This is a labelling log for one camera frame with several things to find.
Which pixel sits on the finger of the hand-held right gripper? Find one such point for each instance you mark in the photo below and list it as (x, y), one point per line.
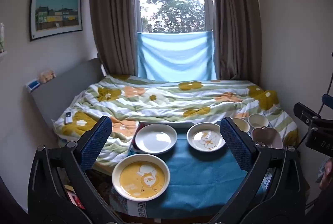
(317, 135)
(328, 101)

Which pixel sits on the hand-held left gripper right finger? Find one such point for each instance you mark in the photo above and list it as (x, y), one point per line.
(235, 143)

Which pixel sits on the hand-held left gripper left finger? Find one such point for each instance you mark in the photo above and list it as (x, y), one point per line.
(97, 140)

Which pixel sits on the white duck plate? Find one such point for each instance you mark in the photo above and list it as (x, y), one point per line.
(205, 138)

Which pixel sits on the yellow duck plate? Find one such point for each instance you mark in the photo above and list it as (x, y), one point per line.
(141, 178)

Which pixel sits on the plain white plate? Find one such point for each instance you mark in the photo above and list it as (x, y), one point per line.
(156, 139)

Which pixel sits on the person's right hand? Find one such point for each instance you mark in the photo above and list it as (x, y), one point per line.
(327, 177)

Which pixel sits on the cream bowl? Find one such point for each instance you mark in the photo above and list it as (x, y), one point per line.
(242, 125)

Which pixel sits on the white patterned bowl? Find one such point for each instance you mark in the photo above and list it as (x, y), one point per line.
(258, 120)

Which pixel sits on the grey blue garment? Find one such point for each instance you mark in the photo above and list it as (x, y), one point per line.
(322, 170)

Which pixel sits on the white remote control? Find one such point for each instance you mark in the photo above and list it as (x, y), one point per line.
(69, 117)

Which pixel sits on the teal cloth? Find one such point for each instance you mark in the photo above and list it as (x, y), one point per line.
(203, 174)

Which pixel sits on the red box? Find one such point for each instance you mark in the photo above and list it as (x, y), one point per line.
(75, 198)

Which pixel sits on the grey headboard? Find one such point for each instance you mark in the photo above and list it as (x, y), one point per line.
(65, 86)

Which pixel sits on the floral blanket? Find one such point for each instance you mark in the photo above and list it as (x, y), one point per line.
(169, 101)

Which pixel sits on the small beige packet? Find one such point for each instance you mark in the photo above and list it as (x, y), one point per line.
(47, 76)

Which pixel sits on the blue white box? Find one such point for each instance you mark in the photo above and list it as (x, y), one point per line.
(33, 85)

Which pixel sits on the light blue cloth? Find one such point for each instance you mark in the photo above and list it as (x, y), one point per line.
(177, 57)

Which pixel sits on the brown curtain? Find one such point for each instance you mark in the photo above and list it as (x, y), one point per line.
(114, 18)
(234, 26)

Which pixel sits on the framed picture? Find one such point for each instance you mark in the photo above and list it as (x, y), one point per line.
(56, 12)

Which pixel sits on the potted plant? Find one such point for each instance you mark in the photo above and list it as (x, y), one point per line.
(2, 36)

